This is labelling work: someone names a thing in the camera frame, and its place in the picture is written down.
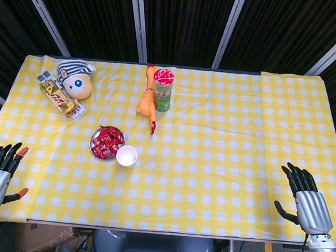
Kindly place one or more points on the red candy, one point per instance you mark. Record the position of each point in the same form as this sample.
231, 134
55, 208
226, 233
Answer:
100, 138
106, 130
113, 147
107, 153
97, 151
117, 132
119, 141
110, 139

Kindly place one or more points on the green chips can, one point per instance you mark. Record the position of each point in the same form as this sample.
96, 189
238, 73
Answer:
162, 98

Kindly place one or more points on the white paper cup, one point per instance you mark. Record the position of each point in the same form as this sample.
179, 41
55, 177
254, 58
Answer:
127, 156

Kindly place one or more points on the orange rubber chicken toy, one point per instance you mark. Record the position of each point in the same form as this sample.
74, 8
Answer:
146, 101

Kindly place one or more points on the gold chocolate bar pack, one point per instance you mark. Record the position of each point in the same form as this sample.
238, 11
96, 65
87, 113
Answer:
57, 98

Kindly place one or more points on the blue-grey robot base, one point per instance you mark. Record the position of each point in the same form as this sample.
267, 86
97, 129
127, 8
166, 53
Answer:
153, 249

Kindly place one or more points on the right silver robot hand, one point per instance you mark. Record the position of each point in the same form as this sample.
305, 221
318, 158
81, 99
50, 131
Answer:
313, 211

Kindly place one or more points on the plush toy striped hat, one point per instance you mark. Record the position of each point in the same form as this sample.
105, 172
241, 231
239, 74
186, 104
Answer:
77, 85

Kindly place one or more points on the white remote grey buttons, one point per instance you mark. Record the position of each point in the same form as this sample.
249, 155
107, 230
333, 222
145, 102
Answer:
44, 75

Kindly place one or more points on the round metal plate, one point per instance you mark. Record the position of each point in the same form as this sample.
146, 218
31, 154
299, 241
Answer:
92, 140

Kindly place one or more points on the yellow checkered tablecloth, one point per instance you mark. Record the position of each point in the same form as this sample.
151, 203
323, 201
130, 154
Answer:
211, 163

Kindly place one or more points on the brown cardboard box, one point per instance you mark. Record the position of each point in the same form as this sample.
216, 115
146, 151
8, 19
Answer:
42, 238

